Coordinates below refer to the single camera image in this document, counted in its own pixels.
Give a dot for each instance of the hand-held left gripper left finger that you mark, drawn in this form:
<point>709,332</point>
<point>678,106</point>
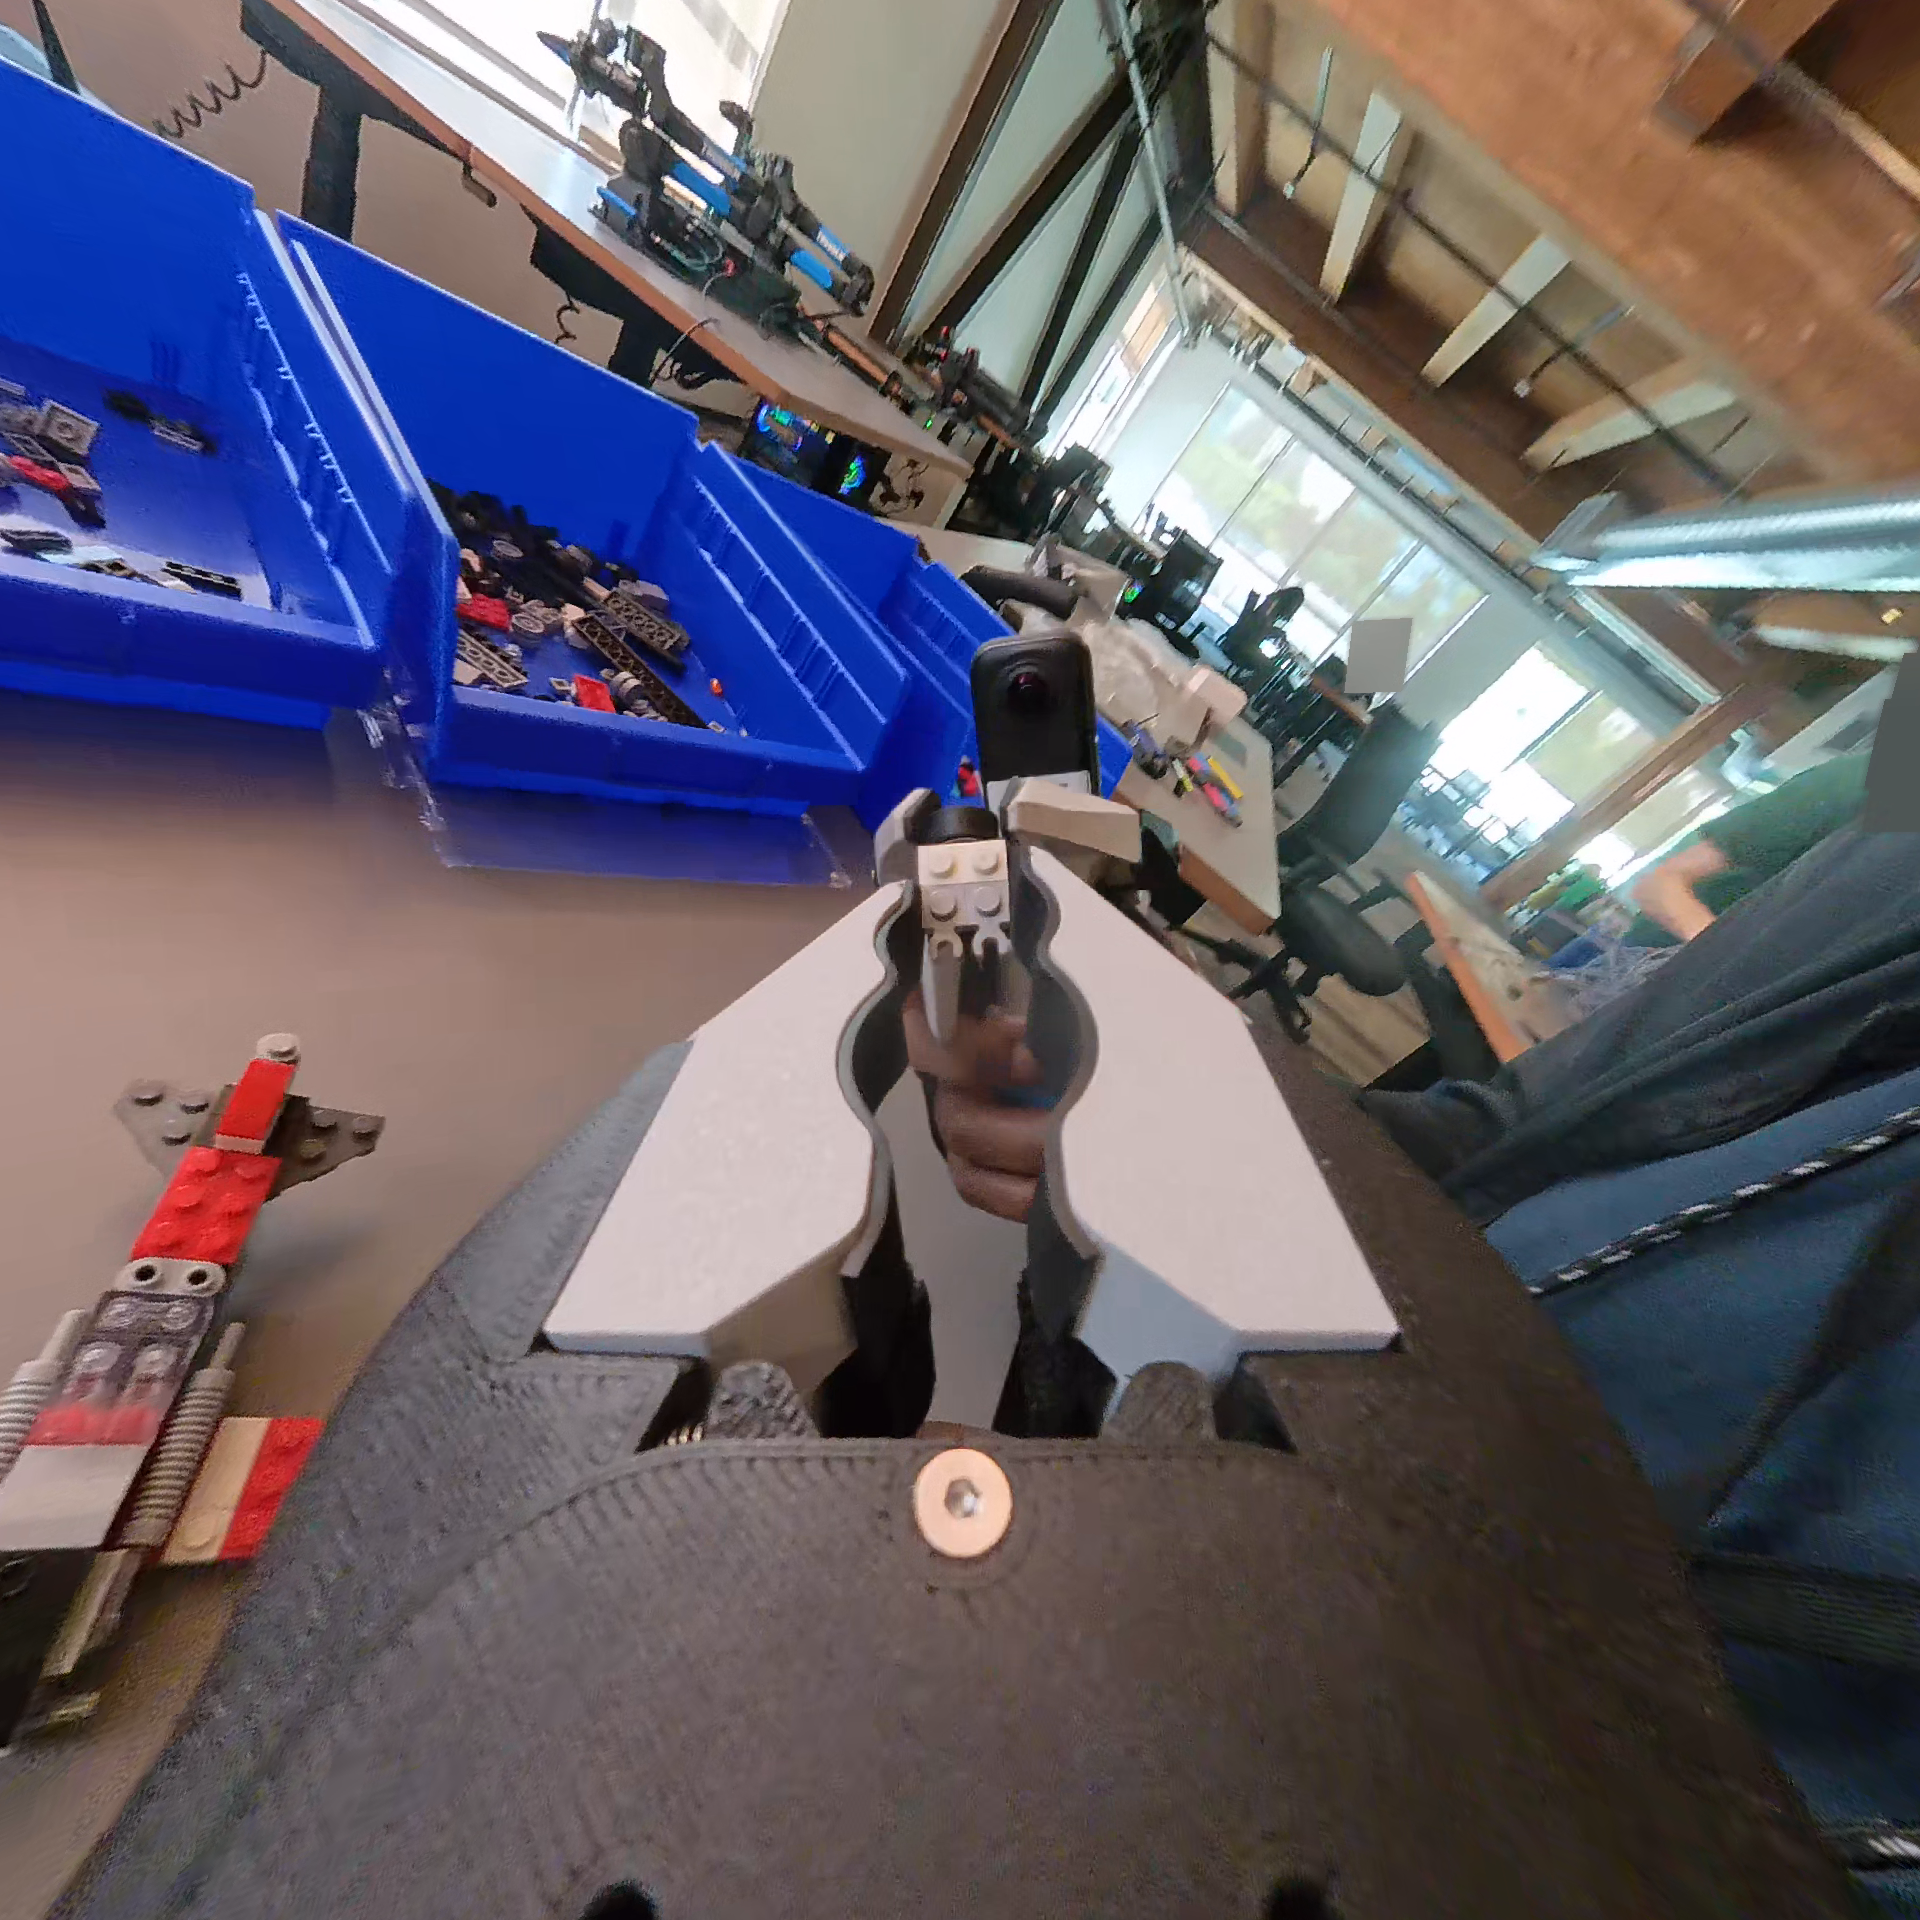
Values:
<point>721,1201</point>

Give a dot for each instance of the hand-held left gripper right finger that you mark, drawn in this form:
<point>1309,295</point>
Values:
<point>1215,1184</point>

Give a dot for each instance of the white table with pens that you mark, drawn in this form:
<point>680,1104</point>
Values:
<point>1201,839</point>

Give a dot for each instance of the black office chair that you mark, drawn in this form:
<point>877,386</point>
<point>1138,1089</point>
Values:
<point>1350,930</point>

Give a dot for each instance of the person's clothed body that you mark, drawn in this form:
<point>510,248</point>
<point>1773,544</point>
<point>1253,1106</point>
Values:
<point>1725,1349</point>

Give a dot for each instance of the light grey toy brick plate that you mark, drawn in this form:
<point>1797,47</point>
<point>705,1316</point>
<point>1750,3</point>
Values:
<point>964,900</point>

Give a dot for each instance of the metal air duct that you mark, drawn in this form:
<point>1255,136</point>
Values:
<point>1757,533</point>

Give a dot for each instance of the long white table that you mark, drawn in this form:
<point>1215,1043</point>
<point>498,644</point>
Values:
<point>525,164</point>

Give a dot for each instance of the cluttered wood edged table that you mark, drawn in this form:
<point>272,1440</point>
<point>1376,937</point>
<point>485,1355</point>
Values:
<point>1463,961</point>

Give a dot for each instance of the grey desk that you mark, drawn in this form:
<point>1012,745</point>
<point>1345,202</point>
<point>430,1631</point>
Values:
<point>452,973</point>

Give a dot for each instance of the person's right hand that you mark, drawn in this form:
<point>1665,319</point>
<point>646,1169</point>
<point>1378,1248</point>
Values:
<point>990,1141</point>

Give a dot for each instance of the red white toy brick plane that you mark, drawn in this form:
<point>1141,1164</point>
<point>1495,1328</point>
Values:
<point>196,1201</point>

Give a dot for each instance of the clear plastic bag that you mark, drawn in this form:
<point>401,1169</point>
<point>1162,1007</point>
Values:
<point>600,849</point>

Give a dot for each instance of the dense toy brick pile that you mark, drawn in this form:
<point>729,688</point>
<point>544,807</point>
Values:
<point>630,628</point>

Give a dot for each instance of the sparse toy brick group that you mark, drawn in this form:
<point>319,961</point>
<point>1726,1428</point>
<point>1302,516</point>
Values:
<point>61,434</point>

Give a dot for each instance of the RGB lit computer tower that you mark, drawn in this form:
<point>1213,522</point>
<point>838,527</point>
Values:
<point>810,447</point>

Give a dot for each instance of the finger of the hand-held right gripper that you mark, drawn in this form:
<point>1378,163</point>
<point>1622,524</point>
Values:
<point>1080,820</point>
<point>901,849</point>

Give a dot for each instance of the blue plastic storage bin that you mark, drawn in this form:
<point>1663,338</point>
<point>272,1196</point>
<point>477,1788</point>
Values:
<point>932,600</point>
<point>135,224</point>
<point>452,345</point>

